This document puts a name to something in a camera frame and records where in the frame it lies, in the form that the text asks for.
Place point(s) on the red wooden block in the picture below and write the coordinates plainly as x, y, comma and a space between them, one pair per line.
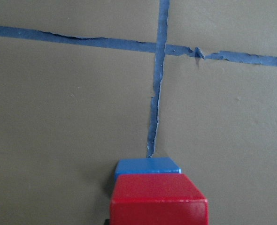
157, 199

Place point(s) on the blue wooden block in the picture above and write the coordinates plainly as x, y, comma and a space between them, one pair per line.
146, 165

